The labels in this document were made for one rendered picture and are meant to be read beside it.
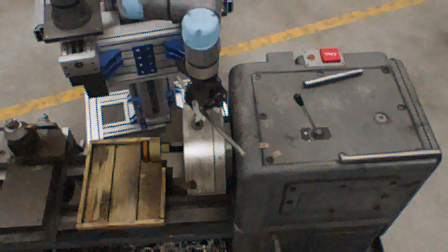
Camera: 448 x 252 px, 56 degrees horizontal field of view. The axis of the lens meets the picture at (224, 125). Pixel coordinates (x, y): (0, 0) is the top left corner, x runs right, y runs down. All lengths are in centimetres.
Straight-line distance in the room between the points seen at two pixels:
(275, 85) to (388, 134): 37
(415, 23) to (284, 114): 265
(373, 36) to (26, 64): 266
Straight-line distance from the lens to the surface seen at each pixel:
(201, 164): 128
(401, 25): 378
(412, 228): 268
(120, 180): 163
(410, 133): 136
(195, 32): 86
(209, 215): 155
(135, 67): 195
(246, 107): 131
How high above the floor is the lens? 227
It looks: 54 degrees down
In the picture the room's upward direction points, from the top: straight up
